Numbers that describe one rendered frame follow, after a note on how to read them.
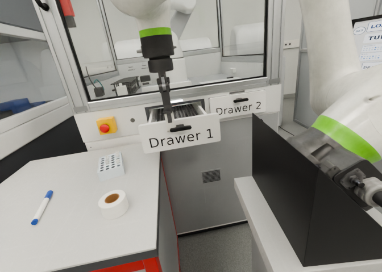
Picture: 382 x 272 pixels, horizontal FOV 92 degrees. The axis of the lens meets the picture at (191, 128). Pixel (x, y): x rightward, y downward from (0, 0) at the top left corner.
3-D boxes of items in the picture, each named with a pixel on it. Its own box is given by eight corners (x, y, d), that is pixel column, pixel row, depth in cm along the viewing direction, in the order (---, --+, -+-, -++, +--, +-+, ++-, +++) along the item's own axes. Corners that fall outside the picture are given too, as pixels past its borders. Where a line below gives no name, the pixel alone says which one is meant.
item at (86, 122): (279, 111, 99) (281, 83, 94) (83, 142, 91) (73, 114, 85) (225, 87, 188) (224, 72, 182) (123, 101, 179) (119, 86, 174)
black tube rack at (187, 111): (200, 130, 78) (199, 115, 76) (159, 137, 77) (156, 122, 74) (192, 115, 99) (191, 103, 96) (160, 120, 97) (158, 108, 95)
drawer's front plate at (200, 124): (220, 141, 70) (219, 113, 66) (144, 154, 68) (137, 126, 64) (219, 139, 72) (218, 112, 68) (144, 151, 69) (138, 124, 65)
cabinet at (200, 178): (275, 222, 128) (282, 111, 99) (124, 254, 119) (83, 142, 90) (229, 155, 217) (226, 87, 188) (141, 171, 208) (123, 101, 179)
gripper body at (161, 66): (148, 59, 59) (153, 88, 63) (145, 59, 51) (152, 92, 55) (171, 57, 60) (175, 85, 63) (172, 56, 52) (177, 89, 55)
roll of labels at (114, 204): (134, 204, 52) (131, 193, 51) (113, 224, 47) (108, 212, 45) (118, 197, 56) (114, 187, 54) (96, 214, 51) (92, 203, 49)
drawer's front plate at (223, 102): (265, 111, 96) (266, 90, 92) (211, 120, 94) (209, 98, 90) (264, 110, 98) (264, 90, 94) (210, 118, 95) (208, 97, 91)
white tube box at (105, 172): (125, 174, 67) (122, 165, 66) (100, 181, 65) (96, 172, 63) (123, 159, 78) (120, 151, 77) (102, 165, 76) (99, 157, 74)
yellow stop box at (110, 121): (115, 133, 86) (111, 118, 83) (99, 136, 85) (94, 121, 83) (117, 129, 91) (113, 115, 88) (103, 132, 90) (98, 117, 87)
